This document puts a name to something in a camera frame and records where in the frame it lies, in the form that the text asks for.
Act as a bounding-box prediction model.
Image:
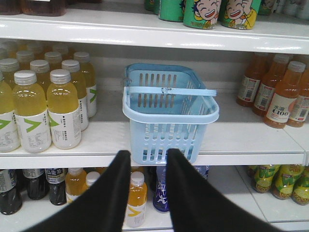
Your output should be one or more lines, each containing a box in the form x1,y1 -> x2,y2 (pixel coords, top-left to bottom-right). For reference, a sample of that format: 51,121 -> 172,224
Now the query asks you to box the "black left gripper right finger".
166,148 -> 274,232

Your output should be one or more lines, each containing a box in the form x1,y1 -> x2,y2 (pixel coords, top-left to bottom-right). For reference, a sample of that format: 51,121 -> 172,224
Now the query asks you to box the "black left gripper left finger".
26,150 -> 131,232

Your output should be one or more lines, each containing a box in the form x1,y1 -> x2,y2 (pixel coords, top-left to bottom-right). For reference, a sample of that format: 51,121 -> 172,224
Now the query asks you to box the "light blue plastic basket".
123,63 -> 219,165

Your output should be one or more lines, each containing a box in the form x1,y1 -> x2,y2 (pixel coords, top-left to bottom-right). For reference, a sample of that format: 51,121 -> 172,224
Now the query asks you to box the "orange vitamin drink bottle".
125,171 -> 147,228
82,171 -> 100,192
65,168 -> 86,203

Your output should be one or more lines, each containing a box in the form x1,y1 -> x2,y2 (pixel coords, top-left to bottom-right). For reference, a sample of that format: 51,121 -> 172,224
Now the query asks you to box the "blue sports drink bottle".
153,166 -> 169,213

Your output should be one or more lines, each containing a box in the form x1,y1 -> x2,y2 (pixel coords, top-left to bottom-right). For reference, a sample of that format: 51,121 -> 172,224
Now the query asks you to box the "dark tea bottle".
0,169 -> 22,215
22,169 -> 49,200

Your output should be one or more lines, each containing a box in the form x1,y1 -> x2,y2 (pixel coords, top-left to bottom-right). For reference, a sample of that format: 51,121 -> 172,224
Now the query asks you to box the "yellow lemon tea bottle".
272,164 -> 305,200
292,166 -> 309,205
251,164 -> 281,193

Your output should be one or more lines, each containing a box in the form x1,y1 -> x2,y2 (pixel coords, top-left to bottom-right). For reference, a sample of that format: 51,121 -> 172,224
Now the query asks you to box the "pale yellow drink bottle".
47,69 -> 82,149
13,70 -> 52,153

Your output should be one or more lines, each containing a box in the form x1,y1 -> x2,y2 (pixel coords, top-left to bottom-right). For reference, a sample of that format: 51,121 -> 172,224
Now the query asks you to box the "white store shelving unit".
0,1 -> 309,232

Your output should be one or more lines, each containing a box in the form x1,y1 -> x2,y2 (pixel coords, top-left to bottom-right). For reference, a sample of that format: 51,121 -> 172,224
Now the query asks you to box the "orange juice bottle front left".
263,61 -> 306,129

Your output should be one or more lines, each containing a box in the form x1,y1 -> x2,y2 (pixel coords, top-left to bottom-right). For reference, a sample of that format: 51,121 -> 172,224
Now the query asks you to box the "orange juice bottle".
253,54 -> 289,116
263,61 -> 306,129

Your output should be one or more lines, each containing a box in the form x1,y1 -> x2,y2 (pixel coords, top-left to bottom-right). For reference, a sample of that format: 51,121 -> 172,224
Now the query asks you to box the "orange juice bottle front middle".
253,54 -> 289,116

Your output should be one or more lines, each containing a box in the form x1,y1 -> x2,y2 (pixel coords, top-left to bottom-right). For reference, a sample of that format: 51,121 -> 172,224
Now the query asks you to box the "green cartoon drink can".
219,0 -> 261,30
183,0 -> 222,29

